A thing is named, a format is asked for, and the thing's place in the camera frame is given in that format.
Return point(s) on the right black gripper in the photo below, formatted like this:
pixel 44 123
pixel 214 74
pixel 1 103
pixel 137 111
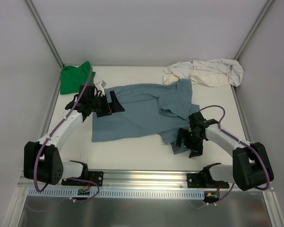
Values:
pixel 190 140

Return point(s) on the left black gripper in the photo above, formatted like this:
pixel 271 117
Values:
pixel 106 106

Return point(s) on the blue t shirt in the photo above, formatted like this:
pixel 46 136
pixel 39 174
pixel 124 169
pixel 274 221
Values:
pixel 148 109

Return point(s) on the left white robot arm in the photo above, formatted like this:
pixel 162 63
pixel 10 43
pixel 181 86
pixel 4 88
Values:
pixel 42 160

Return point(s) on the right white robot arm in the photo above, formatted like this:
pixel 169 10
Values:
pixel 250 166

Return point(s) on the green t shirt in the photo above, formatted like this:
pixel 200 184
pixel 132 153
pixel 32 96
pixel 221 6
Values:
pixel 71 78

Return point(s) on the white t shirt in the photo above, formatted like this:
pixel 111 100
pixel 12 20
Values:
pixel 231 68

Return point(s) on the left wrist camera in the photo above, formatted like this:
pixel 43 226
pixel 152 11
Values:
pixel 101 84

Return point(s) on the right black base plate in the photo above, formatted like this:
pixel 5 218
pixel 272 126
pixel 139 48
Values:
pixel 198 180

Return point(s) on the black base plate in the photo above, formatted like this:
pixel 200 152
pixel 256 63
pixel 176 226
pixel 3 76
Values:
pixel 198 180
pixel 94 176

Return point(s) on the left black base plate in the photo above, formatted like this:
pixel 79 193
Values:
pixel 94 176

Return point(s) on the aluminium mounting rail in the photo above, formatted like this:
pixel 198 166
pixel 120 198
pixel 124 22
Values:
pixel 126 179

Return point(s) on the left aluminium frame post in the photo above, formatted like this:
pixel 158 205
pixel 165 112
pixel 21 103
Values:
pixel 39 22

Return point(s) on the aluminium frame post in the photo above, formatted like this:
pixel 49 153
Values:
pixel 39 22
pixel 256 24

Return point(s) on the slotted white cable duct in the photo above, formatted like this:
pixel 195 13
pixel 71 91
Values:
pixel 120 193

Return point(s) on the right aluminium frame post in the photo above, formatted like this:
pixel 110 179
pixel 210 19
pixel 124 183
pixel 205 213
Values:
pixel 256 24

